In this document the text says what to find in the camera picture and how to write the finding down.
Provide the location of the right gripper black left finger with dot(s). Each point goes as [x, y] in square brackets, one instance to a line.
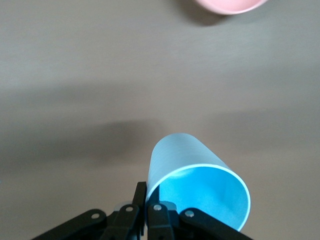
[120, 222]

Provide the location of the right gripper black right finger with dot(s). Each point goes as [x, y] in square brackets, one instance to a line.
[170, 227]

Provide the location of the blue plastic cup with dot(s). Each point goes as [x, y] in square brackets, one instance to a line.
[187, 155]

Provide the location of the brown table cover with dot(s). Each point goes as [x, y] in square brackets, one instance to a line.
[100, 75]

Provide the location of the pink bowl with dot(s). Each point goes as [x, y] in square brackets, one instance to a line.
[230, 6]

